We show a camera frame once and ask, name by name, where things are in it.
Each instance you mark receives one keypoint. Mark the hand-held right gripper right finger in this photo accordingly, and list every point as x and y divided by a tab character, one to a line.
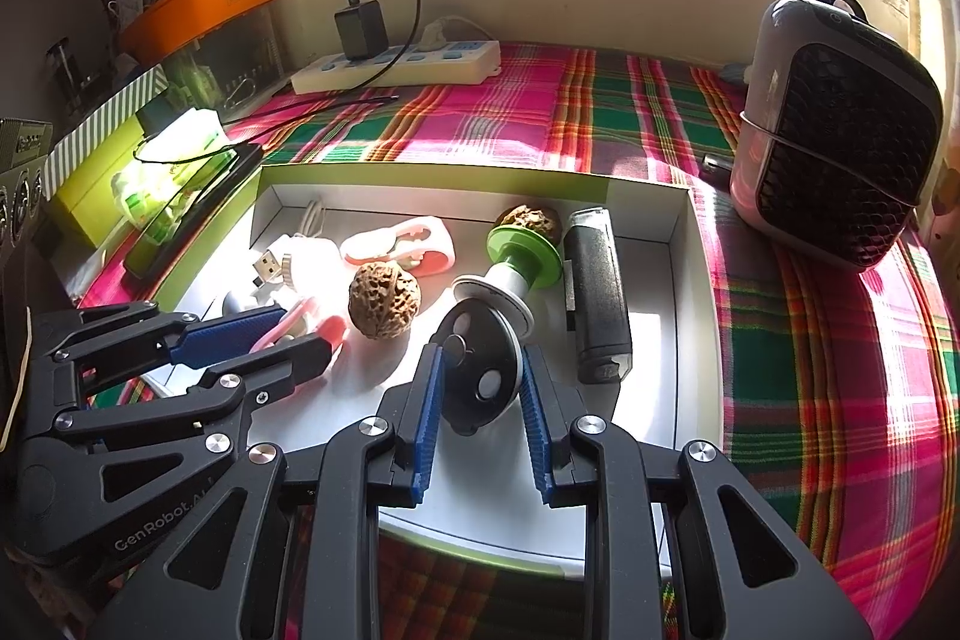
536	422

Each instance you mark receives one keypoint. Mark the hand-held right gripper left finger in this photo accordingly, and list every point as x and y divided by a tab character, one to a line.
427	422

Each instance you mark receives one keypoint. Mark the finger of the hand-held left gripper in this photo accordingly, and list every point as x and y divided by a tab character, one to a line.
225	332
285	370

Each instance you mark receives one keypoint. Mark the pink plastic clip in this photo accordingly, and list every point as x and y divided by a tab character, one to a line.
397	246
324	332

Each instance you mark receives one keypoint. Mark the black round disc gadget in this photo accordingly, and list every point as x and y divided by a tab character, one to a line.
480	377

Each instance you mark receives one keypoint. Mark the pitted brown walnut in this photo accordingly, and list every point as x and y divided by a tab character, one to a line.
382	299

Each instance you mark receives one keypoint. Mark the black rectangular electric device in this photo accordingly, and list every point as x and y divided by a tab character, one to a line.
596	302

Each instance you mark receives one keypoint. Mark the green cardboard box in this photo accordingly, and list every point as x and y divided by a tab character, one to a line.
660	340

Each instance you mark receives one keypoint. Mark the green white spool-shaped holder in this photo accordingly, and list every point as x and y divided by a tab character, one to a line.
517	257

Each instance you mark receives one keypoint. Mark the wrinkled brown walnut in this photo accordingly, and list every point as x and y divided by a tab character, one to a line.
532	220

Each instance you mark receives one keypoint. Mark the black phone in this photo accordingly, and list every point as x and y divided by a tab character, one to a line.
217	194

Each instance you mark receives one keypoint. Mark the green white tissue pack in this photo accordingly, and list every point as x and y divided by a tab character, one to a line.
187	145

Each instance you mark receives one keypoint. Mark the green white striped box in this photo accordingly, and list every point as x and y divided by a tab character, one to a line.
97	123

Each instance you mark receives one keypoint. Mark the clear glass tank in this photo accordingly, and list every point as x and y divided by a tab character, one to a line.
225	55

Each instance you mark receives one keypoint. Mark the glass jar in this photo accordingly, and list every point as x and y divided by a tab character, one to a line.
64	78

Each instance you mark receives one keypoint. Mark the orange box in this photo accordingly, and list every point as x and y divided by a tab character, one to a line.
202	10

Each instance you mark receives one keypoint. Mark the black charger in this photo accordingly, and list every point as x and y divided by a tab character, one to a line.
360	33

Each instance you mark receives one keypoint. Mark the white power strip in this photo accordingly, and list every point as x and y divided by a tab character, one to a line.
450	64

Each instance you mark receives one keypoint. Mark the white power plug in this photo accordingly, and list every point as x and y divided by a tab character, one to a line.
442	33

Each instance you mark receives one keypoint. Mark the white black mini heater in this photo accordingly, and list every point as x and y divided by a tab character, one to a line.
825	145

